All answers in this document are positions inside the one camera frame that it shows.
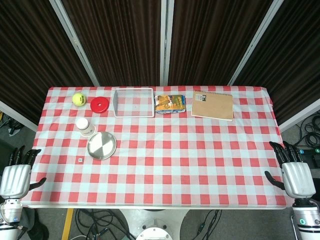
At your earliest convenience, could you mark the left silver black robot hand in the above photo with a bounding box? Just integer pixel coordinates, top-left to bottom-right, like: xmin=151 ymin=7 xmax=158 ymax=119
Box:
xmin=0 ymin=145 xmax=47 ymax=201

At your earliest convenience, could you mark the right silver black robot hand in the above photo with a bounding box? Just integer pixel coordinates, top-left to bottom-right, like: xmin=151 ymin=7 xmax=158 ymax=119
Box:
xmin=264 ymin=140 xmax=317 ymax=200

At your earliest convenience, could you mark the round metal plate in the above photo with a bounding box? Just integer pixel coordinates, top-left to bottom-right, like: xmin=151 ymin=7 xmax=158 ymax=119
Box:
xmin=86 ymin=131 xmax=118 ymax=161

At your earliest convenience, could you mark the black power strip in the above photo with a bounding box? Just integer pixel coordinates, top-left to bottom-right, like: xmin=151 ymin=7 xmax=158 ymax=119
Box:
xmin=296 ymin=147 xmax=320 ymax=169

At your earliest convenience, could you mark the yellow floor tape strip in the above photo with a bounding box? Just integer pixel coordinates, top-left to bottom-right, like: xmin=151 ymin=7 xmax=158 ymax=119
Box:
xmin=61 ymin=208 xmax=75 ymax=240

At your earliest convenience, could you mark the yellow tennis ball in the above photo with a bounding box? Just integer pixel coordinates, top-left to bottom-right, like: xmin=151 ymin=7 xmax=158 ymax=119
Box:
xmin=72 ymin=92 xmax=87 ymax=107

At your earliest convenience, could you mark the brown spiral notebook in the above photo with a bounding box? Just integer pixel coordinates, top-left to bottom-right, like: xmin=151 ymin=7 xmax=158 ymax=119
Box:
xmin=190 ymin=90 xmax=234 ymax=123

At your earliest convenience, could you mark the red round plastic lid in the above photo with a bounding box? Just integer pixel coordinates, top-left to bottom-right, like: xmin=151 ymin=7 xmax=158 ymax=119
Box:
xmin=90 ymin=96 xmax=110 ymax=114

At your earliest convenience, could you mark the dark brown partition panel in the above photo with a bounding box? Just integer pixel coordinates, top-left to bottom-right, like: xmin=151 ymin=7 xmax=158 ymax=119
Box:
xmin=234 ymin=0 xmax=320 ymax=126
xmin=61 ymin=0 xmax=162 ymax=87
xmin=167 ymin=0 xmax=274 ymax=87
xmin=0 ymin=0 xmax=94 ymax=126

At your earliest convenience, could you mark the red white checkered tablecloth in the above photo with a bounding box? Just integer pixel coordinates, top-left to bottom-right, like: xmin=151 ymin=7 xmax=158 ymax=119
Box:
xmin=21 ymin=86 xmax=296 ymax=208

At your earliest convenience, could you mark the orange blue snack packet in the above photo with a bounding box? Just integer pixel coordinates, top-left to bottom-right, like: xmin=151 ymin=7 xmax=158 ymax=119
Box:
xmin=154 ymin=94 xmax=187 ymax=114

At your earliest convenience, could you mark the black floor cable tangle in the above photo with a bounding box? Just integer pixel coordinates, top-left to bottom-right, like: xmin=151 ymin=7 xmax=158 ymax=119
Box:
xmin=0 ymin=111 xmax=25 ymax=137
xmin=296 ymin=113 xmax=320 ymax=146
xmin=183 ymin=209 xmax=224 ymax=240
xmin=74 ymin=208 xmax=138 ymax=240

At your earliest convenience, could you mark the white wire mesh basket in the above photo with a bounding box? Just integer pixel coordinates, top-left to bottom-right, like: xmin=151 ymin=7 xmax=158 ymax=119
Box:
xmin=111 ymin=87 xmax=155 ymax=118

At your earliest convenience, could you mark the grey metal partition post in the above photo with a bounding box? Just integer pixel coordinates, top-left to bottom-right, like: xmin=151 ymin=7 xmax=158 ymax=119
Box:
xmin=227 ymin=0 xmax=285 ymax=87
xmin=159 ymin=0 xmax=175 ymax=87
xmin=49 ymin=0 xmax=101 ymax=87

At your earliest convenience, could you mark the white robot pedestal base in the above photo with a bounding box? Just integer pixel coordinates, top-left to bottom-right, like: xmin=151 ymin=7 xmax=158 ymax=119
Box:
xmin=117 ymin=208 xmax=191 ymax=240

